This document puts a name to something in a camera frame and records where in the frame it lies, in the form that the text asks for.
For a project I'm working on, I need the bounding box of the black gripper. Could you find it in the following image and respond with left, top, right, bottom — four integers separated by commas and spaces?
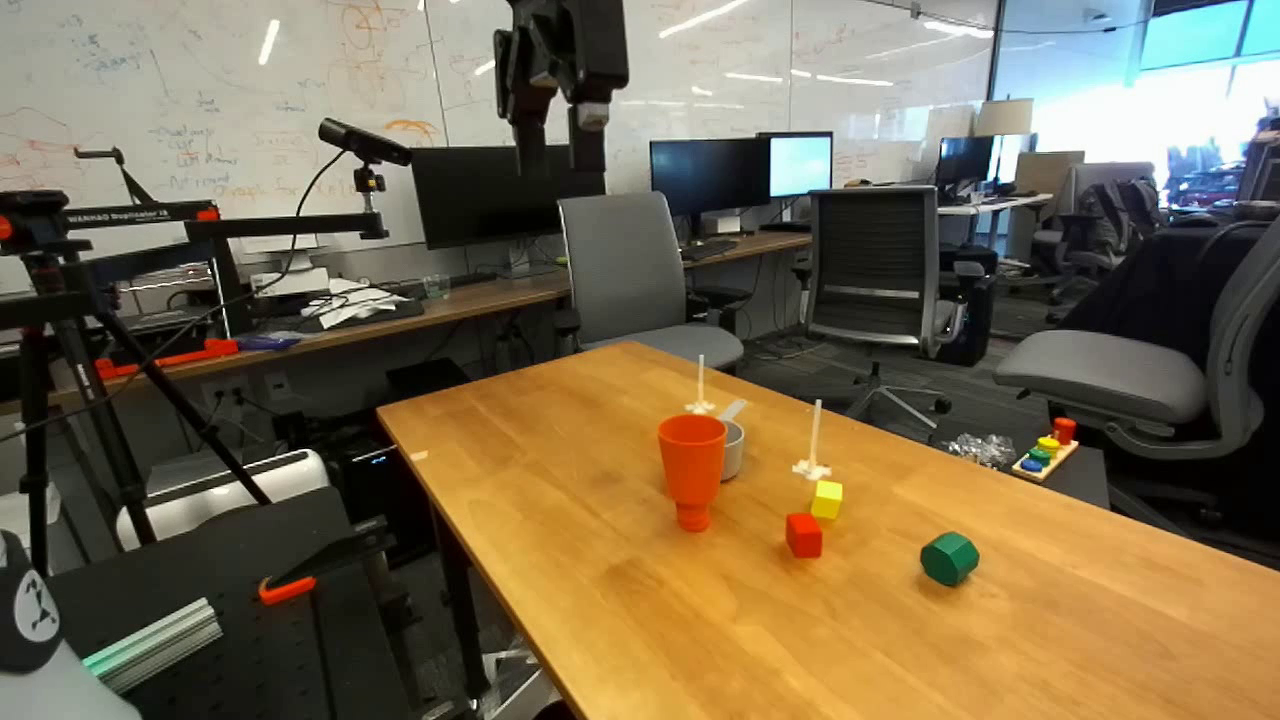
493, 0, 630, 202

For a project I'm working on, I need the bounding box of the gray measuring cup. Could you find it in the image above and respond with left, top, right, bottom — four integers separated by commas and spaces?
713, 397, 751, 489

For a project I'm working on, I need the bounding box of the green block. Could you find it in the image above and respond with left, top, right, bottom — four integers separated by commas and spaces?
916, 527, 983, 592

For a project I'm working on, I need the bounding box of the orange plastic cup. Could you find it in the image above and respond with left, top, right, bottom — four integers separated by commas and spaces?
653, 413, 733, 536

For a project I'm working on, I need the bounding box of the dark computer monitor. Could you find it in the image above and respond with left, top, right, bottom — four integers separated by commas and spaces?
642, 132, 774, 230
407, 142, 580, 254

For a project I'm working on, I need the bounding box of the long wooden desk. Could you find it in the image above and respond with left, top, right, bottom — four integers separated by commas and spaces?
52, 230, 818, 407

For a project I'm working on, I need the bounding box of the lit computer monitor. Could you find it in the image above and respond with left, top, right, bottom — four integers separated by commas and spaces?
763, 129, 839, 203

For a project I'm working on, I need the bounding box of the white paper pile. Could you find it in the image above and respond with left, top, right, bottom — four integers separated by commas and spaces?
251, 263, 413, 338

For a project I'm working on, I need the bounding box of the black mesh office chair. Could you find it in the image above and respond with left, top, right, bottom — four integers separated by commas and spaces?
803, 184, 1001, 433

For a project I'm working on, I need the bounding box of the dark background monitor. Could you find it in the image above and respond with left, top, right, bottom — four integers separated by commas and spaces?
931, 132, 1001, 203

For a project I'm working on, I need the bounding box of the wooden background desk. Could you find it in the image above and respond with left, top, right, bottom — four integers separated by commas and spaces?
931, 187, 1058, 230

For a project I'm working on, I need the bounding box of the beige lamp shade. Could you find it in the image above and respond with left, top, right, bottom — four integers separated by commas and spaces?
977, 92, 1038, 142

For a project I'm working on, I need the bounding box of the red orange bar clamp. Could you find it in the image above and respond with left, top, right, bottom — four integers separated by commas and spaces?
88, 333, 246, 391

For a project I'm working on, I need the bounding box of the yellow block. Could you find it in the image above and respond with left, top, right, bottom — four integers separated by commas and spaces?
806, 477, 847, 525

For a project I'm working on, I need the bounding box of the red block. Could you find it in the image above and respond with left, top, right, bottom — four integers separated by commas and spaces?
780, 509, 826, 565

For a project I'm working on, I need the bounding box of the silver monitor back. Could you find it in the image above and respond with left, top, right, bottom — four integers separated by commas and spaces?
1012, 150, 1088, 203

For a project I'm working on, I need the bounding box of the white foam roll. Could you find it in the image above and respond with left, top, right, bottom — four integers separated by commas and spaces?
108, 446, 337, 556

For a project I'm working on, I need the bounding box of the clear plastic bag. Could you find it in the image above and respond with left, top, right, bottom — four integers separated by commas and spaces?
949, 427, 1018, 472

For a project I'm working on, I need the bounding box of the dark background office chair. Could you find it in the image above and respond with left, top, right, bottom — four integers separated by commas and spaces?
1051, 159, 1166, 287

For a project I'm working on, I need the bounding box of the black cart platform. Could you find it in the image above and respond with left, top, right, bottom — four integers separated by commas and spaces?
52, 486, 451, 720

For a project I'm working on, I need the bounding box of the colourful stacking toy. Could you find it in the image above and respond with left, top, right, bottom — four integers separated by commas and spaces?
1008, 413, 1084, 486

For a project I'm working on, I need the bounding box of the gray metal tube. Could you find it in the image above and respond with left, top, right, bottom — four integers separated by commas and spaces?
75, 592, 228, 696

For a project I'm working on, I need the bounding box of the black stereo camera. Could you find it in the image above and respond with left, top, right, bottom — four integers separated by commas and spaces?
315, 113, 420, 171

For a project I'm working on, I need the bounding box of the thin black camera cable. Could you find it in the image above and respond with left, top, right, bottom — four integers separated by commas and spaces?
251, 145, 350, 300

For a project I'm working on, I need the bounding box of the black clamp orange handle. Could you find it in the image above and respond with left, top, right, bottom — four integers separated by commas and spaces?
255, 517, 420, 720

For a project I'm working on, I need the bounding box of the black camera tripod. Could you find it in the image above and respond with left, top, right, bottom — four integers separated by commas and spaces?
0, 184, 280, 579

